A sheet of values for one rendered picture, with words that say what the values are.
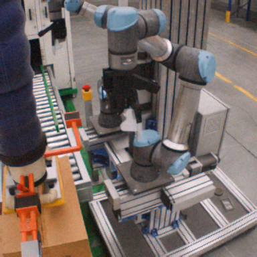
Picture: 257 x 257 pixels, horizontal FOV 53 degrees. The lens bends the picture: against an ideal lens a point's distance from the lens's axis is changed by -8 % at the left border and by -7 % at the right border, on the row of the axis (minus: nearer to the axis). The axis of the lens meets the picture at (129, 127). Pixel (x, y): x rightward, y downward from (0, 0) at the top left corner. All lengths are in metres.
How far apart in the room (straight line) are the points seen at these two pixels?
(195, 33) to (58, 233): 1.11
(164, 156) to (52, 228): 0.61
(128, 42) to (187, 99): 0.48
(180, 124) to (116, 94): 0.45
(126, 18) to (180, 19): 0.61
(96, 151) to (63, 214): 0.54
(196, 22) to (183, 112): 0.44
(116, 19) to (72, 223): 0.94
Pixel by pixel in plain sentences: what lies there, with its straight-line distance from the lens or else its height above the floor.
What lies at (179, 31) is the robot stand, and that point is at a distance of 1.26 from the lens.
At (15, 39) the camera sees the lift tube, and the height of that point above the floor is 1.77.
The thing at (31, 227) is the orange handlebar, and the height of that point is 1.19.
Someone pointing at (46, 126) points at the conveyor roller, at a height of 0.53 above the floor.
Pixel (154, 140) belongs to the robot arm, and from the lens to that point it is 1.19.
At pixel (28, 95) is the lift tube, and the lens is 1.03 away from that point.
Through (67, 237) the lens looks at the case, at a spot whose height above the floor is 0.94.
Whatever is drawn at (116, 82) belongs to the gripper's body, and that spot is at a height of 1.69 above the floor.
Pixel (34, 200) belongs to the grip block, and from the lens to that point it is 1.10.
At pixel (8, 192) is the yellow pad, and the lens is 1.34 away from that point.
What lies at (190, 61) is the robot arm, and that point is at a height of 1.63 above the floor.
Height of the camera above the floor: 1.99
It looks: 35 degrees down
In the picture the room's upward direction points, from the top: straight up
